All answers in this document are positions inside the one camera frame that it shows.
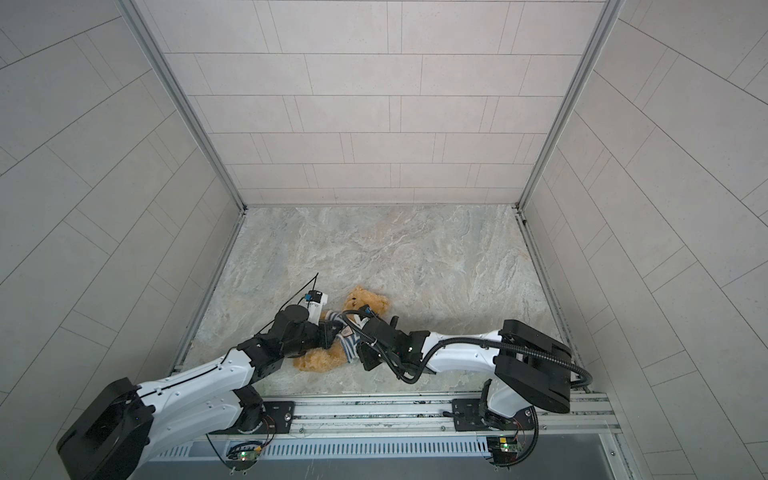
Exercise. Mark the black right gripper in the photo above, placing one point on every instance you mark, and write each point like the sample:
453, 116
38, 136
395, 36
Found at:
362, 352

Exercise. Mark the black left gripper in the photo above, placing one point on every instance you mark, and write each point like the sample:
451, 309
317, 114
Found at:
325, 329

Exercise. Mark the blue white striped sweater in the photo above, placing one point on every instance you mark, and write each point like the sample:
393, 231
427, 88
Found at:
346, 338

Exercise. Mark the brown teddy bear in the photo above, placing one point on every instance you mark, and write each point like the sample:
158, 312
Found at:
319, 360

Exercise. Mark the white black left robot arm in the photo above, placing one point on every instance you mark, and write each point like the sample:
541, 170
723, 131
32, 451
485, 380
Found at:
127, 424

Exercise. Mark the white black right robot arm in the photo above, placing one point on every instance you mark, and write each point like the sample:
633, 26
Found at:
527, 370

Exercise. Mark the left green circuit board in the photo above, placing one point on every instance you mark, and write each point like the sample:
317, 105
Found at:
245, 455

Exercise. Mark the green circuit board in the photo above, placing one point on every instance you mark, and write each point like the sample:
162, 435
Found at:
504, 451
245, 455

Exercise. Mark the right green circuit board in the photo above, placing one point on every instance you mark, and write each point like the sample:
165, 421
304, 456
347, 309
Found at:
504, 451

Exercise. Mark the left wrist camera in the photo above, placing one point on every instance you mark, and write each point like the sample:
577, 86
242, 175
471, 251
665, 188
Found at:
315, 303

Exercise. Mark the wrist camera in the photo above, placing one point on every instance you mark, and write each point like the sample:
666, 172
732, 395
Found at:
366, 312
315, 303

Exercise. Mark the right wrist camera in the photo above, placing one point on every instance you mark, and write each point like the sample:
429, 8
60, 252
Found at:
366, 312

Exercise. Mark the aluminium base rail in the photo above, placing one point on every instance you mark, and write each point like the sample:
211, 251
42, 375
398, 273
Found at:
395, 426

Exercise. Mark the aluminium left corner post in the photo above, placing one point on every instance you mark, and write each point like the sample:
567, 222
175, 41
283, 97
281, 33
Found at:
141, 32

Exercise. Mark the aluminium corner post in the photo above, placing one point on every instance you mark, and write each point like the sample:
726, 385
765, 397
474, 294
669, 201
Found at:
141, 32
597, 40

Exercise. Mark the aluminium right corner post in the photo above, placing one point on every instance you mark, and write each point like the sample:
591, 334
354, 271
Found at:
597, 40

